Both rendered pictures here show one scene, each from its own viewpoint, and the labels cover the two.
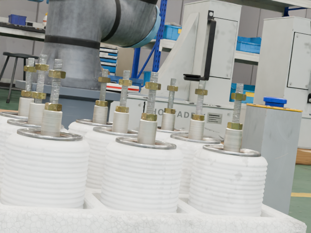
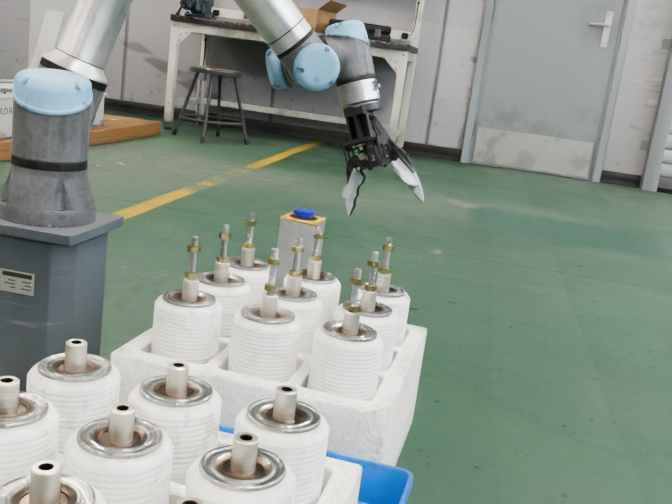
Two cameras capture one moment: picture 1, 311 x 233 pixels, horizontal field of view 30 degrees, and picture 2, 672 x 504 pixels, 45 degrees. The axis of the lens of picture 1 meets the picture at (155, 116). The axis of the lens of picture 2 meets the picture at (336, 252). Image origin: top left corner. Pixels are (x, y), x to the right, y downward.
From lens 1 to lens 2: 1.07 m
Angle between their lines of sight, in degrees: 58
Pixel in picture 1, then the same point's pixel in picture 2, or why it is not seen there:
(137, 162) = (390, 329)
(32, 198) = (370, 387)
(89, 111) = (100, 246)
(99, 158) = (305, 325)
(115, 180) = not seen: hidden behind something
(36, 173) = (374, 368)
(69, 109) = (88, 251)
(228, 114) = not seen: outside the picture
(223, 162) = (400, 304)
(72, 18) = (76, 138)
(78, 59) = (85, 187)
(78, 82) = (91, 216)
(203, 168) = not seen: hidden behind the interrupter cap
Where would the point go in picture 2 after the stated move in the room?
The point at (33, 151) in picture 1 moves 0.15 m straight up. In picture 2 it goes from (374, 352) to (390, 243)
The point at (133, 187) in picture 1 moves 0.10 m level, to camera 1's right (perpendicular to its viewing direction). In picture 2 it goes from (387, 348) to (419, 334)
